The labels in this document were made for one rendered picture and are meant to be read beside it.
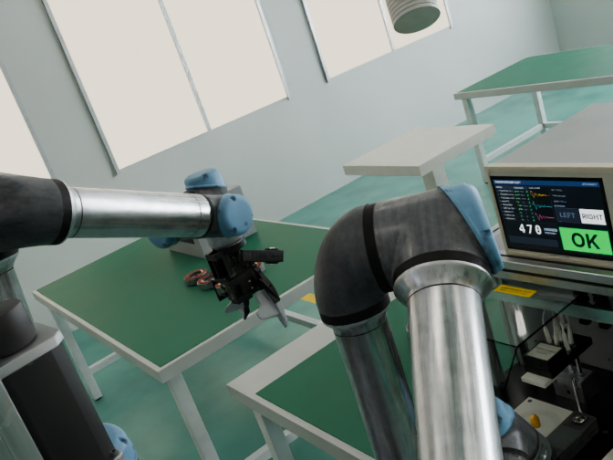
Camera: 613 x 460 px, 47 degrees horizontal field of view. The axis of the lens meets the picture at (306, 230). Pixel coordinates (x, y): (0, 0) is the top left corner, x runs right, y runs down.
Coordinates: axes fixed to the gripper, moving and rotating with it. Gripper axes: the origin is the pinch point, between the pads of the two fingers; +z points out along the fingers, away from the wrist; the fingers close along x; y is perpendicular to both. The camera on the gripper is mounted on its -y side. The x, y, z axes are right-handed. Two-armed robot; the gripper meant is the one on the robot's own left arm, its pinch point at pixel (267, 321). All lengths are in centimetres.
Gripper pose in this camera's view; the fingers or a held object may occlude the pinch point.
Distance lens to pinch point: 151.3
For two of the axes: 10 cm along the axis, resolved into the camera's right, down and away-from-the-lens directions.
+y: -6.8, 4.4, -5.9
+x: 6.6, 0.2, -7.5
